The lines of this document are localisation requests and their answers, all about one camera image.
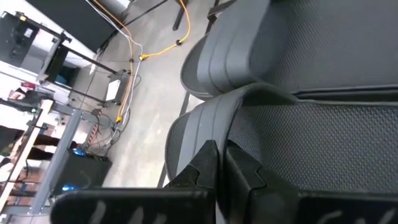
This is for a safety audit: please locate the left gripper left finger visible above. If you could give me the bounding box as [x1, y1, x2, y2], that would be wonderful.
[49, 139, 221, 224]

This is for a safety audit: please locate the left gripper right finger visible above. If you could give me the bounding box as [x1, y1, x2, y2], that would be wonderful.
[224, 140, 398, 224]

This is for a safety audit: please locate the black foam slide sandal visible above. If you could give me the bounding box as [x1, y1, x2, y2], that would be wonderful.
[180, 0, 398, 101]
[164, 82, 398, 195]

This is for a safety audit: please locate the black computer tower blue light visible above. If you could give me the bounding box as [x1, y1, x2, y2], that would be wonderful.
[51, 148, 113, 197]

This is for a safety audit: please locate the white power box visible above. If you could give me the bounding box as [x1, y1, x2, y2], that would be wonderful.
[105, 79, 122, 102]

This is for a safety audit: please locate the large black panel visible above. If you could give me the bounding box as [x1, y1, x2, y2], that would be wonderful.
[26, 0, 131, 54]

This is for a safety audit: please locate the black stand leg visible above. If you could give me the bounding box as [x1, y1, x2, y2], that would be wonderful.
[172, 0, 188, 32]

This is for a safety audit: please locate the black equipment rack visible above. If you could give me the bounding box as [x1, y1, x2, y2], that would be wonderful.
[0, 11, 72, 83]

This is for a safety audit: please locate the grey metal table frame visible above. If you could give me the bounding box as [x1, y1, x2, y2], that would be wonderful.
[29, 102, 103, 215]

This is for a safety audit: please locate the orange floor cable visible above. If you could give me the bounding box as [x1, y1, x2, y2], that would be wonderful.
[91, 0, 134, 124]

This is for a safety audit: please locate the light grey floor cable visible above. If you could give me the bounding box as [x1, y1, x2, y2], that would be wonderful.
[83, 0, 144, 147]

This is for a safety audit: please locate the yellow floor extension cable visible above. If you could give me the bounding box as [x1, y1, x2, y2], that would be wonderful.
[139, 0, 192, 62]

